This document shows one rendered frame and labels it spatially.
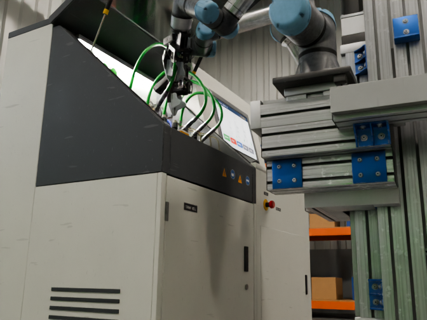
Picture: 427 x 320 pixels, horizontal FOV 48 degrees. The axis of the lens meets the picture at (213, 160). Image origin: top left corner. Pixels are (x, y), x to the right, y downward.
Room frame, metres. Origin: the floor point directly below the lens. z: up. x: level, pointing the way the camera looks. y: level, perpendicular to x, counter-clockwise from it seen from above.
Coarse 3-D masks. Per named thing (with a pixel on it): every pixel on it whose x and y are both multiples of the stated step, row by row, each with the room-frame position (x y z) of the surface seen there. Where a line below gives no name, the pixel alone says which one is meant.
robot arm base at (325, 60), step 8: (312, 48) 1.29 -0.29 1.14; (320, 48) 1.29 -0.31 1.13; (328, 48) 1.29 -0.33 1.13; (304, 56) 1.31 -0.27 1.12; (312, 56) 1.29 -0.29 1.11; (320, 56) 1.28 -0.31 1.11; (328, 56) 1.29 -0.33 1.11; (336, 56) 1.32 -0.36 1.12; (304, 64) 1.30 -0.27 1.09; (312, 64) 1.28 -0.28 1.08; (320, 64) 1.27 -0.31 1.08; (328, 64) 1.29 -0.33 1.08; (336, 64) 1.29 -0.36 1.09; (296, 72) 1.34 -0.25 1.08; (304, 72) 1.29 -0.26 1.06
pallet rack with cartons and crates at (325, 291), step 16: (320, 224) 6.86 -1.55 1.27; (336, 224) 6.94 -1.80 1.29; (320, 240) 7.52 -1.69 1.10; (336, 240) 7.44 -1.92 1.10; (320, 288) 6.90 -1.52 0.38; (336, 288) 6.85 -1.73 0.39; (352, 288) 6.74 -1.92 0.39; (320, 304) 6.73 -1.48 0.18; (336, 304) 6.64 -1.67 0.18; (352, 304) 6.55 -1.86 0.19
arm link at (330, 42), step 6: (324, 12) 1.29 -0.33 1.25; (324, 18) 1.25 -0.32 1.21; (330, 18) 1.30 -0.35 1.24; (324, 24) 1.25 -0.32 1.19; (330, 24) 1.29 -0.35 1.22; (324, 30) 1.26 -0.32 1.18; (330, 30) 1.29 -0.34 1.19; (324, 36) 1.28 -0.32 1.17; (330, 36) 1.29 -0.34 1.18; (318, 42) 1.28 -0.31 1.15; (324, 42) 1.29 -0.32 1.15; (330, 42) 1.29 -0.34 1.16; (300, 48) 1.33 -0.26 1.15; (306, 48) 1.30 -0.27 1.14; (336, 48) 1.32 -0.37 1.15
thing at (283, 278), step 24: (264, 192) 2.14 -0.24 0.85; (264, 216) 2.14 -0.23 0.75; (288, 216) 2.40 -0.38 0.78; (264, 240) 2.13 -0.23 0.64; (288, 240) 2.39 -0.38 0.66; (264, 264) 2.13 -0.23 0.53; (288, 264) 2.38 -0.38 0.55; (264, 288) 2.13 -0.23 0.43; (288, 288) 2.38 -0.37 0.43; (264, 312) 2.13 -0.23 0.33; (288, 312) 2.37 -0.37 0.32
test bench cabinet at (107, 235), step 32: (64, 192) 1.67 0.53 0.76; (96, 192) 1.59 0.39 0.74; (128, 192) 1.52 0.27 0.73; (160, 192) 1.46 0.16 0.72; (32, 224) 1.74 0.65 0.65; (64, 224) 1.66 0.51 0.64; (96, 224) 1.59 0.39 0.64; (128, 224) 1.52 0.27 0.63; (160, 224) 1.46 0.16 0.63; (32, 256) 1.74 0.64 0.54; (64, 256) 1.66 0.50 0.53; (96, 256) 1.58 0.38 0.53; (128, 256) 1.52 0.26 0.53; (160, 256) 1.47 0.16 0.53; (256, 256) 2.06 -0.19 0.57; (32, 288) 1.73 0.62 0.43; (64, 288) 1.65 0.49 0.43; (96, 288) 1.58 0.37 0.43; (128, 288) 1.51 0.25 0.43; (160, 288) 1.47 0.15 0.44; (256, 288) 2.06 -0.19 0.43
